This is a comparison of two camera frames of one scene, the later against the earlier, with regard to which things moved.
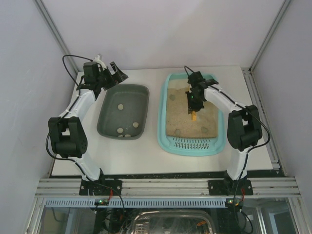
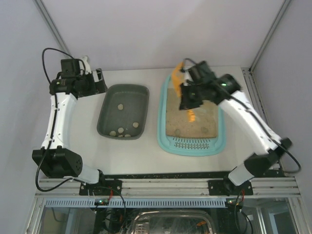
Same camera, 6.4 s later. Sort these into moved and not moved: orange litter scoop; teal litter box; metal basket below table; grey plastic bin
Moved: orange litter scoop
Not moved: grey plastic bin; teal litter box; metal basket below table
